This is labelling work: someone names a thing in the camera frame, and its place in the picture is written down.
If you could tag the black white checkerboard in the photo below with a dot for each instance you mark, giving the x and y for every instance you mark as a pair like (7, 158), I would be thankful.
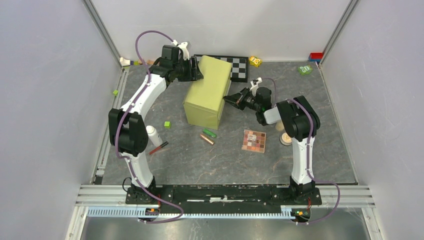
(239, 72)

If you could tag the white bottle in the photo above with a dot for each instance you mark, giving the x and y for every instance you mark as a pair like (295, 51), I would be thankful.
(154, 136)

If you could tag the green makeup organizer box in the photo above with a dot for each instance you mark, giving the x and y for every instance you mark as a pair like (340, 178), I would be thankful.
(204, 103)

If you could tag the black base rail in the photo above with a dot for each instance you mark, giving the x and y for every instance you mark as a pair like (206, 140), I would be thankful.
(234, 200)

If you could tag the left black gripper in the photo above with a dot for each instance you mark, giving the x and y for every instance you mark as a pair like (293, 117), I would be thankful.
(193, 75)

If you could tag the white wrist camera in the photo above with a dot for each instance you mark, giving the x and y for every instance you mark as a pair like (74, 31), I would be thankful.
(255, 85)
(183, 48)

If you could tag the red black pencil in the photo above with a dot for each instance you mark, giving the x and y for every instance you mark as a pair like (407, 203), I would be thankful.
(159, 147)

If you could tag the green number block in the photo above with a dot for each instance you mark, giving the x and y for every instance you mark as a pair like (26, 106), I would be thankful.
(305, 70)

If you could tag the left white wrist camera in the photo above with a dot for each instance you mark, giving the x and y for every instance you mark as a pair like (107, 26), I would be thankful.
(183, 48)

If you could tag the beige foundation bottle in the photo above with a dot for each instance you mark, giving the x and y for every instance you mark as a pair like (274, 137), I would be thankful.
(279, 126)

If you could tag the yellow toy block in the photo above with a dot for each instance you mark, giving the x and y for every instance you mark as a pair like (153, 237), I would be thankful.
(255, 61)

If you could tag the small green cube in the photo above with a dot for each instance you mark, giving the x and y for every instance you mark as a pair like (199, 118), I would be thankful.
(167, 124)

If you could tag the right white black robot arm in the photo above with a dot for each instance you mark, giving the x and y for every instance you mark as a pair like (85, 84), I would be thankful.
(300, 122)

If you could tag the copper lipstick tube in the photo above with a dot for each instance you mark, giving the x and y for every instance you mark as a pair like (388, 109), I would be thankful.
(207, 139)

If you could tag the green tube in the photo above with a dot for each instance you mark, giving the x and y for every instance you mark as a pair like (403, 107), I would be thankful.
(209, 133)

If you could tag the round powder jar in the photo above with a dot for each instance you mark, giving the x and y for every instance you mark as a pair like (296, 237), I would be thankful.
(285, 139)

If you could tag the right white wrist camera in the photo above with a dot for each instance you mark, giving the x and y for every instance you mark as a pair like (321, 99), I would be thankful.
(255, 85)

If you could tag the eyeshadow palette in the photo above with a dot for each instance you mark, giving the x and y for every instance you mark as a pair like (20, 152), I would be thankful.
(254, 141)

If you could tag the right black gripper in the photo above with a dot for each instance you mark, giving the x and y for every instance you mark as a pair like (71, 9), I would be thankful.
(237, 99)

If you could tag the white toy piece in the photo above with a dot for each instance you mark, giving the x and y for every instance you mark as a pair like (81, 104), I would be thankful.
(125, 62)

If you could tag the red blue blocks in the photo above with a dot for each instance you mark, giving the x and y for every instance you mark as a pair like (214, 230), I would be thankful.
(315, 57)

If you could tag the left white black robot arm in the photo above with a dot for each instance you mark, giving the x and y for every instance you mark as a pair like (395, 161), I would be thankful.
(127, 129)

